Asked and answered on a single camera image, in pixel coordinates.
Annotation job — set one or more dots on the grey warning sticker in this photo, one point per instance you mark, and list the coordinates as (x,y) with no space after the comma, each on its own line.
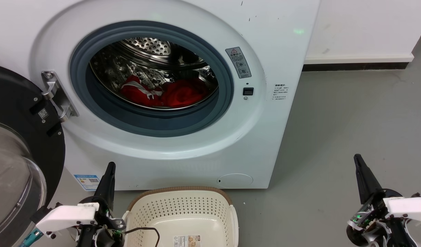
(238,62)

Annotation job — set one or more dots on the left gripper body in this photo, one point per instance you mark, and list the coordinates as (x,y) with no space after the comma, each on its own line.
(106,230)

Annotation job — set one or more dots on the small printed text sticker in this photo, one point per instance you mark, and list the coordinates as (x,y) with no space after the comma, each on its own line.
(280,92)

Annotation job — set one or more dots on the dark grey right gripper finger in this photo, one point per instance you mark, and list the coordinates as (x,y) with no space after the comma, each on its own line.
(362,181)
(374,187)

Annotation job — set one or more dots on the white wall skirting board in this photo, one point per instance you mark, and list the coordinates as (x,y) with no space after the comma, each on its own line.
(358,58)

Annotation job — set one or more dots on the grey rubber door gasket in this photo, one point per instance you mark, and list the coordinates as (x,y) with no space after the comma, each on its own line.
(155,121)

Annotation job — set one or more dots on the metal door hinge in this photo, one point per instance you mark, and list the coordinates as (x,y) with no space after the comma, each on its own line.
(58,96)

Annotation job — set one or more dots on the round filter cover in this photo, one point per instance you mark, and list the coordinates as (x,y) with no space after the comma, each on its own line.
(235,180)

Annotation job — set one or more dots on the blue energy label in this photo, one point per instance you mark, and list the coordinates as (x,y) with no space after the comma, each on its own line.
(87,182)

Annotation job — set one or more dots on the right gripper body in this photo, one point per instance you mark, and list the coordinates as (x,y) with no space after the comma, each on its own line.
(366,223)

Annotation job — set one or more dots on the cream perforated laundry basket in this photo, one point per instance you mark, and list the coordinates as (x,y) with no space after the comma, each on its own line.
(183,219)

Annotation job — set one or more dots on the printed product label sticker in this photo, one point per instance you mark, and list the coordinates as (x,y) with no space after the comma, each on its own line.
(186,241)

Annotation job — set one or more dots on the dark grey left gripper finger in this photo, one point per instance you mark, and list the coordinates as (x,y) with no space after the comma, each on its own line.
(104,187)
(111,185)

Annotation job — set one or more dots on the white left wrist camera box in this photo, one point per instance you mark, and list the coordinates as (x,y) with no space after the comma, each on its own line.
(66,216)

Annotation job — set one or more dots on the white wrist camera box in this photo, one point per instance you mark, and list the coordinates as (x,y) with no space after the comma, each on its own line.
(409,207)
(66,216)

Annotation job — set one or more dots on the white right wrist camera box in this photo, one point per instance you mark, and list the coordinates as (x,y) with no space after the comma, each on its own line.
(409,207)

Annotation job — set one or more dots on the black door latch socket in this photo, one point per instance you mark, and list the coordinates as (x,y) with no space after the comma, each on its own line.
(248,91)

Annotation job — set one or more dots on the black washer door with glass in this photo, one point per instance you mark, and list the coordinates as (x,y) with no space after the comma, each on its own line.
(42,147)

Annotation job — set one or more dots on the QR code sticker on door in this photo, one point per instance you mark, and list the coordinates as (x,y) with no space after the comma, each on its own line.
(43,114)

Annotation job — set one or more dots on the stainless steel washing machine drum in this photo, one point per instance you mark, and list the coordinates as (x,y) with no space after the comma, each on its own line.
(152,51)

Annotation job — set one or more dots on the white front-load washing machine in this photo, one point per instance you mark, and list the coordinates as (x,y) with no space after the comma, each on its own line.
(286,51)

